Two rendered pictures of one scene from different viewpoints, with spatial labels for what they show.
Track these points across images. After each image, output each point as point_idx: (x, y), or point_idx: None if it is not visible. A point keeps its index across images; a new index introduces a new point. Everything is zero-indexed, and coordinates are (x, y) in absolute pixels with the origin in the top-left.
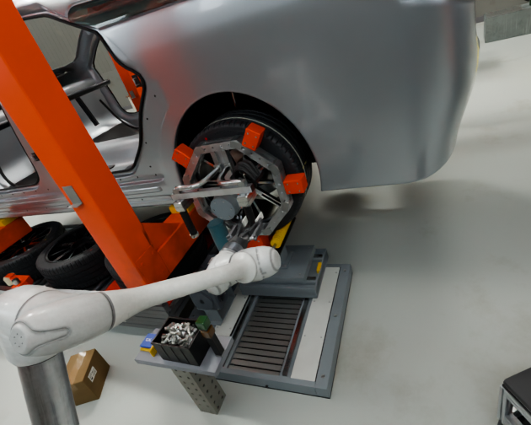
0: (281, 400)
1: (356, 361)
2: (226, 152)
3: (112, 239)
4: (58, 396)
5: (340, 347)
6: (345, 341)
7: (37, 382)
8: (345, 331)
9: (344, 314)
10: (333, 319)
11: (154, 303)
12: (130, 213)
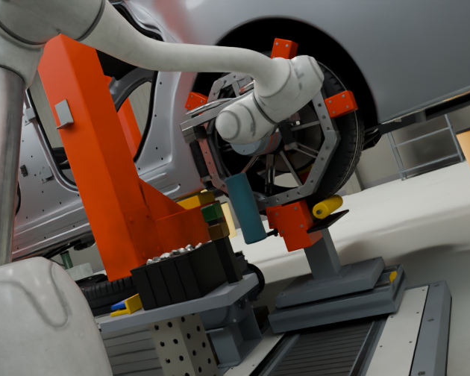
0: None
1: None
2: (251, 77)
3: (99, 174)
4: (4, 120)
5: (448, 362)
6: (457, 355)
7: None
8: (455, 347)
9: (447, 329)
10: (427, 323)
11: (152, 53)
12: (126, 154)
